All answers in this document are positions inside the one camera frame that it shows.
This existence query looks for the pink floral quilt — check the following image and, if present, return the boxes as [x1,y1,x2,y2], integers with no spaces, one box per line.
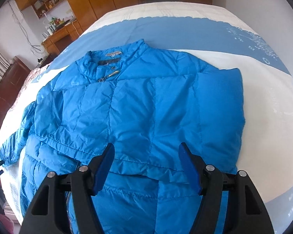
[11,64,49,109]

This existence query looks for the wall shelf with items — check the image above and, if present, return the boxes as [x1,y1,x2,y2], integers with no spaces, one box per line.
[32,0,64,19]

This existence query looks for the clutter on desk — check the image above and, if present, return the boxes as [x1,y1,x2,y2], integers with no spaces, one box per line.
[43,12,76,36]

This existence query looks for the wall cables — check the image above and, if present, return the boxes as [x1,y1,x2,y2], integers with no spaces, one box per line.
[7,0,45,54]

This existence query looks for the wooden desk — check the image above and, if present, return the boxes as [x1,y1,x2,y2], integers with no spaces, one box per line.
[42,20,83,57]

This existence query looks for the blue and white bed sheet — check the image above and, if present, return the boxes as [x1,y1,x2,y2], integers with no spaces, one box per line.
[0,2,293,233]

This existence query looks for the blue puffer jacket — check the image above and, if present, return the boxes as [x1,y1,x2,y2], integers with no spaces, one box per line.
[0,40,245,233]

